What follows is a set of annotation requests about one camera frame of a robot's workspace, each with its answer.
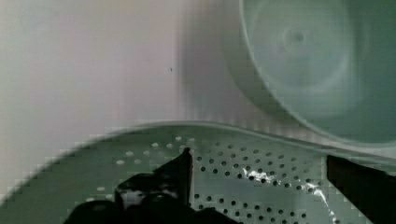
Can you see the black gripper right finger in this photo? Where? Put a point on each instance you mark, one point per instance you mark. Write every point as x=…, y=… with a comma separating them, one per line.
x=372, y=191

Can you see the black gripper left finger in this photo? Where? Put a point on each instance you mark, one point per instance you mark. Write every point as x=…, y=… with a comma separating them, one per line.
x=172, y=178

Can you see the green plastic strainer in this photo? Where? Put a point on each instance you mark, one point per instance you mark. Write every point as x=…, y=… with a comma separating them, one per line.
x=238, y=177

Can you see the pale green bowl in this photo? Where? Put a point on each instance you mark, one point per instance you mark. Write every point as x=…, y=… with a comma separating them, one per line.
x=327, y=64

